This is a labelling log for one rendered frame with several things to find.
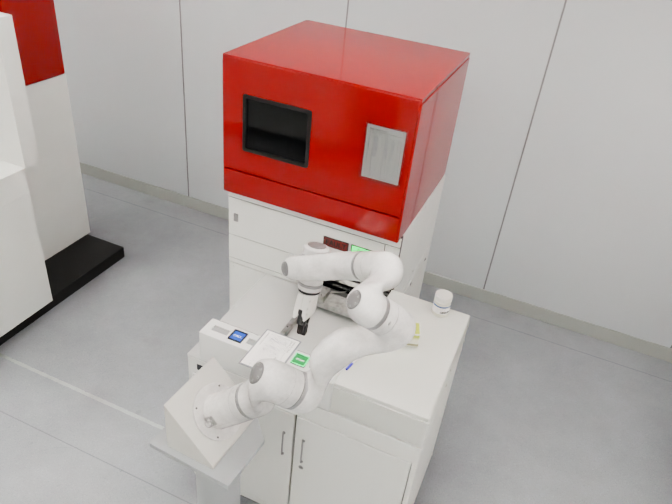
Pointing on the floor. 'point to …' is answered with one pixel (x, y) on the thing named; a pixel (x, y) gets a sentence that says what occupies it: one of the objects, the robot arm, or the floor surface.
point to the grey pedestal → (219, 487)
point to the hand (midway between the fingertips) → (302, 328)
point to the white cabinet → (332, 458)
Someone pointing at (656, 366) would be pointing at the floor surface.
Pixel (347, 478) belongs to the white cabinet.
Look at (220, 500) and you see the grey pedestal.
